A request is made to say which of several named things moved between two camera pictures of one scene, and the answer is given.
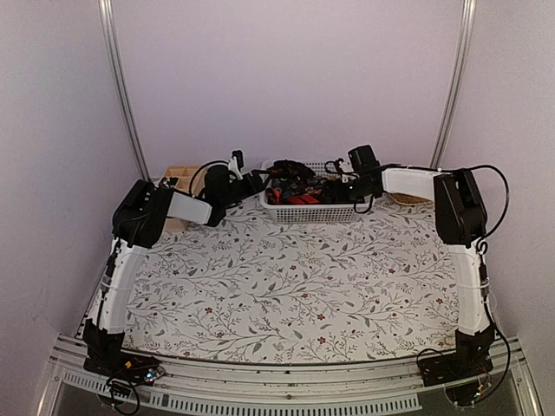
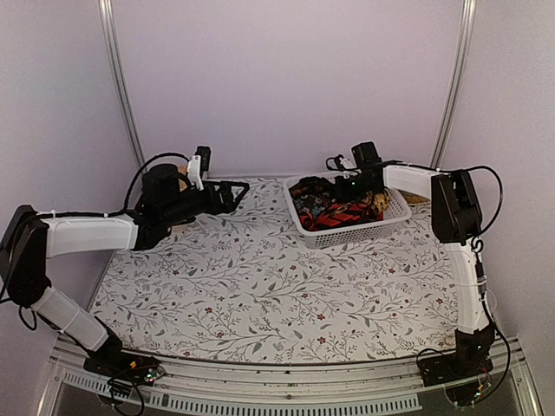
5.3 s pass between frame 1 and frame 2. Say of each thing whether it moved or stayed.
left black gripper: moved
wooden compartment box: stayed
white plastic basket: moved
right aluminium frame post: stayed
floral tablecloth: stayed
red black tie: moved
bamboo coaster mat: stayed
